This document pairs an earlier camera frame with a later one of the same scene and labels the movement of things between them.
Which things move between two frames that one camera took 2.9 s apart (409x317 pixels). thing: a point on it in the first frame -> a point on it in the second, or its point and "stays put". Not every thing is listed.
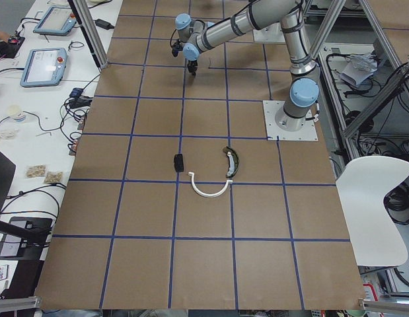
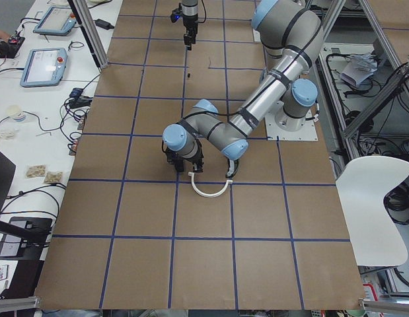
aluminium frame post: (83, 14) stays put
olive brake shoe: (233, 160) stays put
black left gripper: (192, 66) -> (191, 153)
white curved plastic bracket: (224, 188) stays put
